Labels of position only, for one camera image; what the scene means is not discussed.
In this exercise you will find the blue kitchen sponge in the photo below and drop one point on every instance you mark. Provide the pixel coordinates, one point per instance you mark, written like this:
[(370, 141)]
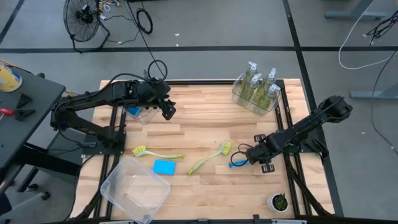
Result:
[(134, 111), (164, 167)]

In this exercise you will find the dark grey side table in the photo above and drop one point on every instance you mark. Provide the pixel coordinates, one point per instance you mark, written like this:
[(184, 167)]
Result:
[(34, 90)]

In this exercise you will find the small plant in white pot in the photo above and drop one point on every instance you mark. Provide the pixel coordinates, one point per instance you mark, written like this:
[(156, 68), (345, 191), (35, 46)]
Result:
[(280, 202)]

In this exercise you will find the large clear plastic tub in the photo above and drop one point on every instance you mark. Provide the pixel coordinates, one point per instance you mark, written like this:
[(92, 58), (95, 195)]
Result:
[(135, 189)]

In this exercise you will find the yellow soap pump bottle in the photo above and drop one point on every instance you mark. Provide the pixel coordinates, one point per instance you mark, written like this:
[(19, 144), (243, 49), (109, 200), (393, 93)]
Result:
[(253, 88), (267, 99), (268, 81), (248, 79)]

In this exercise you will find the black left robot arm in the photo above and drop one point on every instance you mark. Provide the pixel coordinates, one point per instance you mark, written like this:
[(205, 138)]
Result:
[(93, 96)]

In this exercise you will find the black floor fan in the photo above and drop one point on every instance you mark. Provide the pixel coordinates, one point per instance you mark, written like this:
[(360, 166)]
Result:
[(81, 17)]

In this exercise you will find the black clamp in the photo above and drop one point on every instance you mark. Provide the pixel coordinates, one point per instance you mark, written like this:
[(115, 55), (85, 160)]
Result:
[(23, 100), (25, 114)]

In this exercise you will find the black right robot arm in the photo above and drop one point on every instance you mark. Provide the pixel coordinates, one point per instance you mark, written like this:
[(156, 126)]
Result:
[(304, 127)]

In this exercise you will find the desk with grey legs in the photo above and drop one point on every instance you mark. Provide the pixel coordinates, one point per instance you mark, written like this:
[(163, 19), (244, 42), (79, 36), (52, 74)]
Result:
[(354, 14)]

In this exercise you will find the yellow-green dish brush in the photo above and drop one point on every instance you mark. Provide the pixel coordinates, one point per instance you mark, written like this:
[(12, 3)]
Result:
[(225, 148), (140, 151)]

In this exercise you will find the yellow canister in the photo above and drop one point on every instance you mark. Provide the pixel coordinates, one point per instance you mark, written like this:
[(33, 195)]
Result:
[(7, 79)]

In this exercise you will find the blue dish brush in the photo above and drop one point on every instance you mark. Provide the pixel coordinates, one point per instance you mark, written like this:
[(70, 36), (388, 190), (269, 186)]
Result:
[(237, 163)]

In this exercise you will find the small clear plastic bin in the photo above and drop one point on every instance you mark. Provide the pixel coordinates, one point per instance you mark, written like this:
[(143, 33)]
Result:
[(235, 93), (146, 116)]

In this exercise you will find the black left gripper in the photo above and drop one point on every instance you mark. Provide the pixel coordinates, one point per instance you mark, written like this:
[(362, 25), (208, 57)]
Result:
[(155, 91)]

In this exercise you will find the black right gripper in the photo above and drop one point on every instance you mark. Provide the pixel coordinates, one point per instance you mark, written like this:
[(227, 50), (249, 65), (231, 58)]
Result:
[(261, 152)]

